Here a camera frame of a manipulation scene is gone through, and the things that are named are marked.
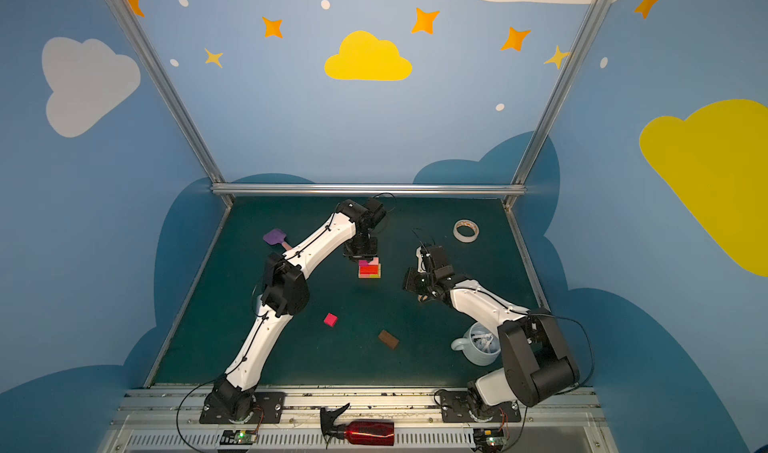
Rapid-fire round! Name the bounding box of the brown wood block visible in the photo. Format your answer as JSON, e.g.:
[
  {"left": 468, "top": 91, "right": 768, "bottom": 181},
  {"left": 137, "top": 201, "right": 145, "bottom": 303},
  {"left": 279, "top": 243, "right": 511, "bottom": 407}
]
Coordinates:
[{"left": 378, "top": 330, "right": 400, "bottom": 350}]

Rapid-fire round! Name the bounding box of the dark pink cube block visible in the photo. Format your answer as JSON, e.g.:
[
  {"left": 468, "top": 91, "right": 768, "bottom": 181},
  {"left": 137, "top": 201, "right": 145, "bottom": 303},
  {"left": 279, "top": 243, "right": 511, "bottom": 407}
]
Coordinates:
[{"left": 324, "top": 313, "right": 338, "bottom": 327}]

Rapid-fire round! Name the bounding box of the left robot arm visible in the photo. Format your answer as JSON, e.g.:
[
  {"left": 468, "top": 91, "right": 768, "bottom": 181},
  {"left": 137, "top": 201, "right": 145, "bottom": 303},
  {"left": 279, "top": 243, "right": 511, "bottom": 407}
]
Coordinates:
[{"left": 200, "top": 197, "right": 386, "bottom": 424}]

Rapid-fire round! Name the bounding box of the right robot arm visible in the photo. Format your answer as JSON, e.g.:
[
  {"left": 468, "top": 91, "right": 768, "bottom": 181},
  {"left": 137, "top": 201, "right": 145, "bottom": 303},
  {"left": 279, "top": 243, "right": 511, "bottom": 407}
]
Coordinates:
[{"left": 403, "top": 267, "right": 580, "bottom": 415}]

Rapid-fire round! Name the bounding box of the white tape roll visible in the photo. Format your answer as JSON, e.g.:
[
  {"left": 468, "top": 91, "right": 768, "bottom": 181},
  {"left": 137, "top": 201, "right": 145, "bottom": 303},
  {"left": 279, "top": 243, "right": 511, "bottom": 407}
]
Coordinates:
[{"left": 453, "top": 219, "right": 480, "bottom": 243}]

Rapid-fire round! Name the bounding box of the light blue mug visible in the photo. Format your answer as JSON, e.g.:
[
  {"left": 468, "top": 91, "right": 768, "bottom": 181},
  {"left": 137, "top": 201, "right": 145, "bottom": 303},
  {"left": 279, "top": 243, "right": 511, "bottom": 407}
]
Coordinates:
[{"left": 450, "top": 322, "right": 501, "bottom": 366}]

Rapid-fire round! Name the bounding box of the purple pink toy spatula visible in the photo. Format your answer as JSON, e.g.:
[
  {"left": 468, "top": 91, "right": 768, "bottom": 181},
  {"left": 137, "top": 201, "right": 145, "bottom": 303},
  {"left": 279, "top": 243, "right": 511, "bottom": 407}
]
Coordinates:
[{"left": 263, "top": 228, "right": 292, "bottom": 251}]

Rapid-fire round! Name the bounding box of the right controller board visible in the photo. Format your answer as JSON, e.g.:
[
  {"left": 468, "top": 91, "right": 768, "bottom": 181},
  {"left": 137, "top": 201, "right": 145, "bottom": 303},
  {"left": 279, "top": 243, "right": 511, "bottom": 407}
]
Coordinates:
[{"left": 472, "top": 429, "right": 507, "bottom": 453}]

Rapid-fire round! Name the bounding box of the controller board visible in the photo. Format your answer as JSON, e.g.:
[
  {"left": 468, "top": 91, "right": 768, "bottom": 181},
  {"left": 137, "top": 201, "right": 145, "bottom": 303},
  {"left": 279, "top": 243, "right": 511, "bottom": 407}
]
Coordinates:
[
  {"left": 219, "top": 429, "right": 259, "bottom": 446},
  {"left": 472, "top": 429, "right": 507, "bottom": 453}
]

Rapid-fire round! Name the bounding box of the red spray bottle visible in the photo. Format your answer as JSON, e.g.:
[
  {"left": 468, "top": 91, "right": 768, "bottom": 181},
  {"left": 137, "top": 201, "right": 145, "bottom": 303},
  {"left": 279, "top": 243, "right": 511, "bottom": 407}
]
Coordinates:
[{"left": 320, "top": 403, "right": 395, "bottom": 447}]

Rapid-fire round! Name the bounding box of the left controller board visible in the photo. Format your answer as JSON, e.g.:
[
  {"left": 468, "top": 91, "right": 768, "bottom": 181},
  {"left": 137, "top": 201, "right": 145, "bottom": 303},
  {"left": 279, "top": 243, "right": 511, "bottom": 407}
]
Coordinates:
[{"left": 219, "top": 429, "right": 259, "bottom": 446}]

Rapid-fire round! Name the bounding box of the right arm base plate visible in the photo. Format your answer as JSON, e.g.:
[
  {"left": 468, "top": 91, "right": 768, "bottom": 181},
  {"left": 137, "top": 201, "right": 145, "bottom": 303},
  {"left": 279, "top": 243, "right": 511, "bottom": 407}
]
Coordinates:
[{"left": 433, "top": 389, "right": 522, "bottom": 423}]

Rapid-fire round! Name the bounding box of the aluminium frame rail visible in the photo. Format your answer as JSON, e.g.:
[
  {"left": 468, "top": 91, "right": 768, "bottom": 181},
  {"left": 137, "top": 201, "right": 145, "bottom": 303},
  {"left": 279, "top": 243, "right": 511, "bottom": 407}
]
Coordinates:
[{"left": 211, "top": 183, "right": 526, "bottom": 197}]

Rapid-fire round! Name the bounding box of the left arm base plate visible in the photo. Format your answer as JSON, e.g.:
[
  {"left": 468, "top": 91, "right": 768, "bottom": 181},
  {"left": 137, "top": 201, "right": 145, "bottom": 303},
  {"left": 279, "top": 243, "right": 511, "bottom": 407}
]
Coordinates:
[{"left": 199, "top": 391, "right": 286, "bottom": 425}]

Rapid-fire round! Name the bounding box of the aluminium corner post left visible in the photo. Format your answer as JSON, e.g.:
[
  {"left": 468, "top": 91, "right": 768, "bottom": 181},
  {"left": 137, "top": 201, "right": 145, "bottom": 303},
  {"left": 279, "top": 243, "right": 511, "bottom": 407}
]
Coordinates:
[{"left": 104, "top": 0, "right": 225, "bottom": 186}]

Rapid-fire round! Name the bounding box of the aluminium corner post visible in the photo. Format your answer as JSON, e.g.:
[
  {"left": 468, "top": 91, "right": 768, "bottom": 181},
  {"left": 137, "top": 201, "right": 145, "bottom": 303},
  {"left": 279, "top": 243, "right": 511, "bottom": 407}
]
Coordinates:
[
  {"left": 104, "top": 0, "right": 225, "bottom": 186},
  {"left": 503, "top": 0, "right": 612, "bottom": 213}
]

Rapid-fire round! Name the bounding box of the aluminium corner post right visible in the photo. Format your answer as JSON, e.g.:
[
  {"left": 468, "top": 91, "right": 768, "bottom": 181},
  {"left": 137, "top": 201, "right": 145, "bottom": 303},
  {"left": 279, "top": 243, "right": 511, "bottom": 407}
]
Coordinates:
[{"left": 503, "top": 0, "right": 612, "bottom": 213}]

